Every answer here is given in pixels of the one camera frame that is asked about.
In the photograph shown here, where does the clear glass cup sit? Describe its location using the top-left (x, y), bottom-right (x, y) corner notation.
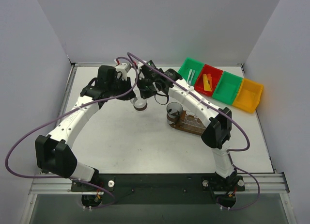
top-left (130, 89), bottom-right (148, 112)

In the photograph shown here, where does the clear acrylic toothbrush rack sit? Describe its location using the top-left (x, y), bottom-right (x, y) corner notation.
top-left (179, 111), bottom-right (206, 135)

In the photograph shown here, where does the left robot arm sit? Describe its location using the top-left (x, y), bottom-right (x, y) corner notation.
top-left (35, 63), bottom-right (136, 191)

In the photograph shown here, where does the yellow toothpaste tube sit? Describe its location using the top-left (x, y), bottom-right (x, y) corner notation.
top-left (202, 74), bottom-right (212, 92)

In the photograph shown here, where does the orange toothpaste tube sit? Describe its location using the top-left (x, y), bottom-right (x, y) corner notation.
top-left (207, 73), bottom-right (213, 90)

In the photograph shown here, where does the red bin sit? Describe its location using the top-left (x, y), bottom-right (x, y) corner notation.
top-left (194, 64), bottom-right (223, 97)

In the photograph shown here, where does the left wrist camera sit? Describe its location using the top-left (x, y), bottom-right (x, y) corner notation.
top-left (115, 63), bottom-right (132, 77)

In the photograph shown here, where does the light blue toothbrush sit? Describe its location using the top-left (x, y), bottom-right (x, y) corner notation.
top-left (188, 70), bottom-right (195, 86)

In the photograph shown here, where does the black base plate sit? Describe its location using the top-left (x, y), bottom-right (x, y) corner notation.
top-left (71, 173), bottom-right (245, 205)

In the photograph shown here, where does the aluminium frame rail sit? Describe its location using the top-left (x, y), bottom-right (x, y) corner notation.
top-left (30, 173), bottom-right (290, 194)

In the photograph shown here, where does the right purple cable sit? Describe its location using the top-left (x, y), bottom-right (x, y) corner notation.
top-left (127, 51), bottom-right (261, 211)

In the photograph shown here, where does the green bin with cups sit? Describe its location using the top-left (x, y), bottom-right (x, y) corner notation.
top-left (212, 71), bottom-right (243, 105)

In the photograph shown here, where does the yellow bin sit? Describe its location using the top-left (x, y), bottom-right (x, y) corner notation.
top-left (232, 78), bottom-right (264, 113)

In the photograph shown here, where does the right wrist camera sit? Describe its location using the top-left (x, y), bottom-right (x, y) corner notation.
top-left (137, 60), bottom-right (156, 69)

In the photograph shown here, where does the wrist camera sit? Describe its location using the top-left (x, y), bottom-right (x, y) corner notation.
top-left (137, 60), bottom-right (156, 69)
top-left (115, 63), bottom-right (132, 77)

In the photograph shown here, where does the grey glass cup with holder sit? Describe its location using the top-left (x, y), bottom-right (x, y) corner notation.
top-left (166, 102), bottom-right (183, 125)

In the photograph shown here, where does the purple cable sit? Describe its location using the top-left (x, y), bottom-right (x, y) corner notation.
top-left (4, 56), bottom-right (140, 209)
top-left (127, 51), bottom-right (261, 211)

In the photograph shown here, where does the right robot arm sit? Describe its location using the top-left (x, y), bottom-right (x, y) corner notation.
top-left (138, 63), bottom-right (235, 179)

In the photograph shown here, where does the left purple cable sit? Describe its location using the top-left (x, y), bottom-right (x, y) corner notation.
top-left (4, 56), bottom-right (140, 209)

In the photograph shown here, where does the brown oval wooden tray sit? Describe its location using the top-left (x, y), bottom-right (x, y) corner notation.
top-left (166, 111), bottom-right (206, 136)

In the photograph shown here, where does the green bin with toothbrushes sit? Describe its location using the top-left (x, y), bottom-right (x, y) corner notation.
top-left (178, 58), bottom-right (204, 86)

